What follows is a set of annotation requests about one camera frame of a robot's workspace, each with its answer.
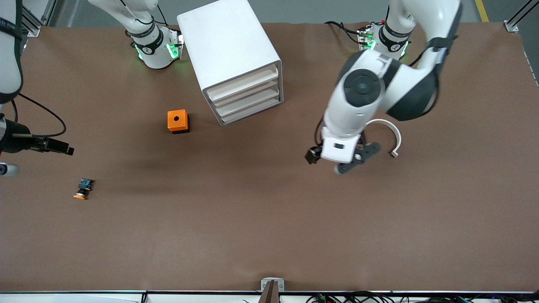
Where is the orange push button switch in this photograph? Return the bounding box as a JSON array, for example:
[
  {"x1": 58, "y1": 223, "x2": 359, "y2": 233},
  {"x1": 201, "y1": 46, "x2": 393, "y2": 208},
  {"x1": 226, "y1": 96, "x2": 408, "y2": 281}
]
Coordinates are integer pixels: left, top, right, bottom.
[{"x1": 73, "y1": 178, "x2": 95, "y2": 200}]

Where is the white drawer cabinet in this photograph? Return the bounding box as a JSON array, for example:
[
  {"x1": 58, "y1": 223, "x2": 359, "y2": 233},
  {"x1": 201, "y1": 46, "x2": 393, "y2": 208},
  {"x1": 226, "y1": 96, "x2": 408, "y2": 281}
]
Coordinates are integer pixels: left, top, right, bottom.
[{"x1": 176, "y1": 0, "x2": 284, "y2": 127}]

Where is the brown table cover sheet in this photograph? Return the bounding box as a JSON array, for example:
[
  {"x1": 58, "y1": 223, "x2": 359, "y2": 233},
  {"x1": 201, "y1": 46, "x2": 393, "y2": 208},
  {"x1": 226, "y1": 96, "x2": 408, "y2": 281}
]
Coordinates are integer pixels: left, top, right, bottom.
[{"x1": 0, "y1": 21, "x2": 539, "y2": 293}]

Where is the orange box with hole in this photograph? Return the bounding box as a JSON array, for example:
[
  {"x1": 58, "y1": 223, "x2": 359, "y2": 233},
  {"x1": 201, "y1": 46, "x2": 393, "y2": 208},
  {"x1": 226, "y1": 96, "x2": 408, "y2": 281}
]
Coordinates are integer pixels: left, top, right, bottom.
[{"x1": 167, "y1": 109, "x2": 190, "y2": 135}]

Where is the white half-ring clamp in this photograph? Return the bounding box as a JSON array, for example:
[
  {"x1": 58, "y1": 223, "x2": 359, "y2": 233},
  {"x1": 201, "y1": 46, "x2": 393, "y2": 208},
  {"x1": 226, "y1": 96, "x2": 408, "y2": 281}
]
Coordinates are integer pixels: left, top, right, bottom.
[{"x1": 366, "y1": 119, "x2": 402, "y2": 159}]

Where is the aluminium extrusion frame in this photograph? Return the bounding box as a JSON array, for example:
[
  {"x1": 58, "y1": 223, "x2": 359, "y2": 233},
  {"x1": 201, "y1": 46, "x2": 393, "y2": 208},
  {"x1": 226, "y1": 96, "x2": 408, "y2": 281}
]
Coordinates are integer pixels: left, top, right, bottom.
[
  {"x1": 504, "y1": 0, "x2": 539, "y2": 33},
  {"x1": 21, "y1": 0, "x2": 57, "y2": 37}
]

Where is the black arm base cable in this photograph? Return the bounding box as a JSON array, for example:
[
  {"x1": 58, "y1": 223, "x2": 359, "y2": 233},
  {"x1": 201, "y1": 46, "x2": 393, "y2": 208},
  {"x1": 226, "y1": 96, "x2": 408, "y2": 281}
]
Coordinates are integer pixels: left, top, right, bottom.
[{"x1": 324, "y1": 20, "x2": 363, "y2": 45}]

